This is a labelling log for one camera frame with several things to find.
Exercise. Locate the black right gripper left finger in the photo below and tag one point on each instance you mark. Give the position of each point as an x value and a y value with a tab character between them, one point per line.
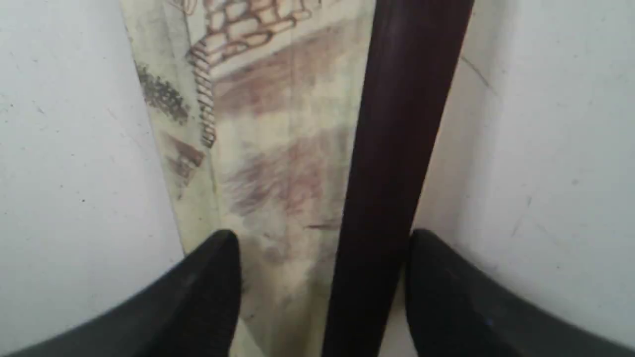
191	311

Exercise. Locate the painted paper folding fan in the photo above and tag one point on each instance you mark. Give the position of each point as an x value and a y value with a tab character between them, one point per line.
301	131

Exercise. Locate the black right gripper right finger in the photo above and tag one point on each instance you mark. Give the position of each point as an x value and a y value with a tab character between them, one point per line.
453	309

